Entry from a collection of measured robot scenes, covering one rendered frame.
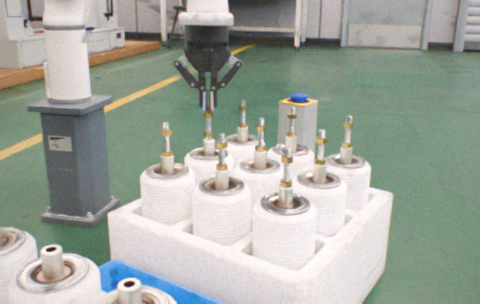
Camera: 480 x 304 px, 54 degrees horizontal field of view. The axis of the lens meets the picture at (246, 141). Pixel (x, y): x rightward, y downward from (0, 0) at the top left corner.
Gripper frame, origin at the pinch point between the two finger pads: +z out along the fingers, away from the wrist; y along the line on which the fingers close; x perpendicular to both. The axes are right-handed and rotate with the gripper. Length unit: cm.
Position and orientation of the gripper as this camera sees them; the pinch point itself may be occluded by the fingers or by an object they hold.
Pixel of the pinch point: (208, 100)
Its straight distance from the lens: 89.6
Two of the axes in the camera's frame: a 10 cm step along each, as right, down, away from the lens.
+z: -0.2, 9.6, 2.9
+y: -10.0, 0.0, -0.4
